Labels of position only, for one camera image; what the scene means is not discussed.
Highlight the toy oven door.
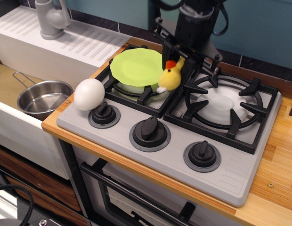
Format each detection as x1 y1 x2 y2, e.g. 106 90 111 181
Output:
78 159 238 226

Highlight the black burner grate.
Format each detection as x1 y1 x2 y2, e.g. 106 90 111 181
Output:
96 45 176 118
164 73 282 154

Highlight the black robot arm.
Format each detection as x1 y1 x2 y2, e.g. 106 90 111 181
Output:
152 0 228 87

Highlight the black left burner grate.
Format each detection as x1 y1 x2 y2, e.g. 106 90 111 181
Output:
96 45 176 118

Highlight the black right burner grate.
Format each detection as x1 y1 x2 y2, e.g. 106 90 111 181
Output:
164 73 282 154

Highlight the black braided cable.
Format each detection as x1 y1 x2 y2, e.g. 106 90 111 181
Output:
0 184 34 226

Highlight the black left stove knob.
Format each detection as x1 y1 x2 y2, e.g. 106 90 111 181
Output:
88 102 121 129

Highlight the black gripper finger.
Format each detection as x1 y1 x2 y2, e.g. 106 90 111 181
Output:
162 43 177 70
178 56 203 82

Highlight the white toy sink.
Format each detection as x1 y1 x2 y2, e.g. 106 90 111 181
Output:
0 6 129 179

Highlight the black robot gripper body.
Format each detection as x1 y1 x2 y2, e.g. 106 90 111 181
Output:
153 9 224 78

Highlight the grey toy faucet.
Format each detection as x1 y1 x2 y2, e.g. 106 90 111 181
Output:
35 0 71 40

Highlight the black oven door handle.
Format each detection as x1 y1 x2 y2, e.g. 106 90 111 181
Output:
80 162 190 226

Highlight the black right stove knob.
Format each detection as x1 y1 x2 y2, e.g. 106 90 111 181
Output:
183 140 221 173

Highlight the black stove knob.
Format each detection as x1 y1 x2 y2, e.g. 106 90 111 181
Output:
88 102 121 129
183 140 221 173
129 116 171 152

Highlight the yellow stuffed duck toy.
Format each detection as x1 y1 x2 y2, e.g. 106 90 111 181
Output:
156 56 185 93

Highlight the grey toy stove top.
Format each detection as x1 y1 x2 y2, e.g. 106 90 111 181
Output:
56 44 283 208

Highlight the stainless steel pot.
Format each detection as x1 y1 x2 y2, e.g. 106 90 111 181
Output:
17 81 73 121

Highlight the black middle stove knob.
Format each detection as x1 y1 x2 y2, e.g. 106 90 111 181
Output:
129 116 171 152

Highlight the light green plastic plate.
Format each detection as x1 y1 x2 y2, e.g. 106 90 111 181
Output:
110 48 163 87

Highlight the wooden drawer front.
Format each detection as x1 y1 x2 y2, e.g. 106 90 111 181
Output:
0 145 81 211

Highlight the white egg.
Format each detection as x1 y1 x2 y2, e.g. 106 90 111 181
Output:
74 79 105 111

